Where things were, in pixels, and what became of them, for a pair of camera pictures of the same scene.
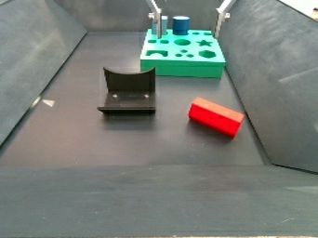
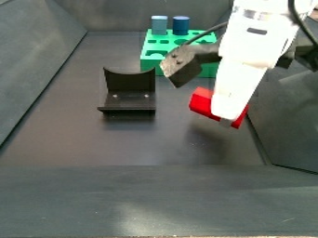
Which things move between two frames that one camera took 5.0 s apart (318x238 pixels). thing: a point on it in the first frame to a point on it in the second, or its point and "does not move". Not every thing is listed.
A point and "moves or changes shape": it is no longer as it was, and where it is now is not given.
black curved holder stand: (131, 92) does not move
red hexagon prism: (215, 116) moves or changes shape
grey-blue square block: (165, 23) does not move
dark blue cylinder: (181, 25) does not move
